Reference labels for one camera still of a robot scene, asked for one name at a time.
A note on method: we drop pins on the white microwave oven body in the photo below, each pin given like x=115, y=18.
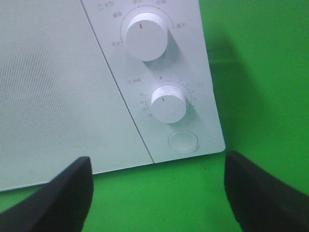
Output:
x=184, y=64

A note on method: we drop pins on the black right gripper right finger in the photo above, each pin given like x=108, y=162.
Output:
x=260, y=202

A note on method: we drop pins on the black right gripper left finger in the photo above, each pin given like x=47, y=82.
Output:
x=62, y=205

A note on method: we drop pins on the lower white timer knob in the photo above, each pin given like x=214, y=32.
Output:
x=168, y=104

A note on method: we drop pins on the white microwave door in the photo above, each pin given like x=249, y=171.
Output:
x=58, y=98

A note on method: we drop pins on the upper white power knob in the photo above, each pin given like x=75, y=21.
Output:
x=146, y=37

